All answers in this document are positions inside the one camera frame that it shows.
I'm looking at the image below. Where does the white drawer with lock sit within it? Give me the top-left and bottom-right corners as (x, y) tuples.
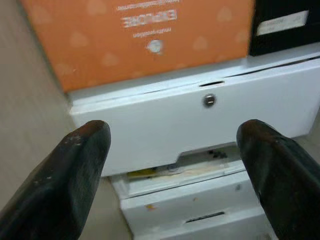
(69, 66), (315, 177)

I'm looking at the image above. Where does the orange cardboard box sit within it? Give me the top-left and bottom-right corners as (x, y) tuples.
(19, 0), (256, 94)

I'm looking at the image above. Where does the white drawer slot handle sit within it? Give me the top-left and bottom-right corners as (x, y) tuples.
(119, 192), (278, 240)

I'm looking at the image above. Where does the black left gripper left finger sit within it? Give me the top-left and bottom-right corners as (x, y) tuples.
(0, 119), (112, 240)

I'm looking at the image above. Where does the black box white label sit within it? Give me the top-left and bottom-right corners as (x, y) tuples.
(248, 0), (320, 58)

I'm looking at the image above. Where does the silver drawer lock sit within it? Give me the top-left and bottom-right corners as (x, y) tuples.
(201, 92), (217, 110)

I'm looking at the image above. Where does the yellow paper item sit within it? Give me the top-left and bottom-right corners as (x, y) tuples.
(126, 168), (158, 179)

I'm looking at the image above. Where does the white drawer cabinet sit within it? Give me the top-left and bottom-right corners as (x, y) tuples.
(67, 49), (320, 240)

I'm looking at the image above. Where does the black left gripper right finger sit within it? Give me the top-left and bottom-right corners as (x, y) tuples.
(236, 118), (320, 240)

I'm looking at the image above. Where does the white open drawer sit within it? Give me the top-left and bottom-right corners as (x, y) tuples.
(111, 149), (253, 201)

